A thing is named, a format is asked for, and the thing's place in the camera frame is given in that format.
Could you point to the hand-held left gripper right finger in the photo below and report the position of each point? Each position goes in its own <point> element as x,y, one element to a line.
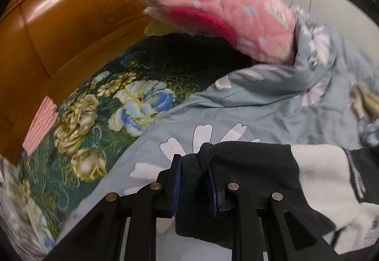
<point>213,190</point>

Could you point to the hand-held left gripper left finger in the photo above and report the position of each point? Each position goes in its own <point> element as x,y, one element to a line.
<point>176,181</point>

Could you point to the black and white fleece garment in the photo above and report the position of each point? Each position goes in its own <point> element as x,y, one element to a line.
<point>254,172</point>

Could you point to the grey-blue floral duvet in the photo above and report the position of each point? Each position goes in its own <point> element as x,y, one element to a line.
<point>260,107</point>

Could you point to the dark green floral bedsheet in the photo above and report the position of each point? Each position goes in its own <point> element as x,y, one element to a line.
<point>100,113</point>

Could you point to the red striped cloth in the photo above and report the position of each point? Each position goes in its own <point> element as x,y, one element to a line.
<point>40,124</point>

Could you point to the yellow-green cloth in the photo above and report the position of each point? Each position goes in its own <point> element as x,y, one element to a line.
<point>157,28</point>

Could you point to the grey floral pillow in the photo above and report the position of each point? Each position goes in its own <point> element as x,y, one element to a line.
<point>14,210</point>

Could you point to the pink floral pillow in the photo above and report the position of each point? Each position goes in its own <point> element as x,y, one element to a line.
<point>225,3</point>

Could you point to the wooden headboard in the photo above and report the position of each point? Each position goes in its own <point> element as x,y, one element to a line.
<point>68,18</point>

